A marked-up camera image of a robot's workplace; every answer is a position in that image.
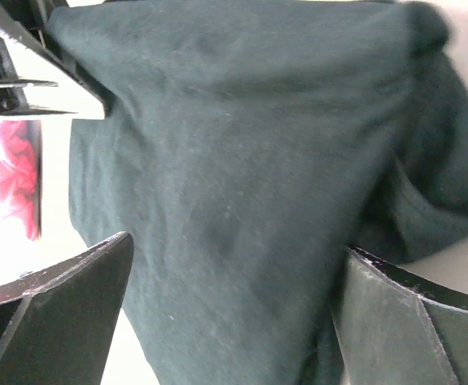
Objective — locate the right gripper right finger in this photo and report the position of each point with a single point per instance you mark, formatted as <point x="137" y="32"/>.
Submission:
<point x="395" y="327"/>

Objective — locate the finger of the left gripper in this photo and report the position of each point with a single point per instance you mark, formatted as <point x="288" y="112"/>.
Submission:
<point x="34" y="80"/>
<point x="18" y="16"/>

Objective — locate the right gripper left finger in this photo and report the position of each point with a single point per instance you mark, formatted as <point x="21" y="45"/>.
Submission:
<point x="57" y="324"/>

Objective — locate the black t shirt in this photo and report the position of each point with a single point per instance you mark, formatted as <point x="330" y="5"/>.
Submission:
<point x="247" y="144"/>

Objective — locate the magenta t shirt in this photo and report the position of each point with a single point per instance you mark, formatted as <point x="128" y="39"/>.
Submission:
<point x="19" y="176"/>

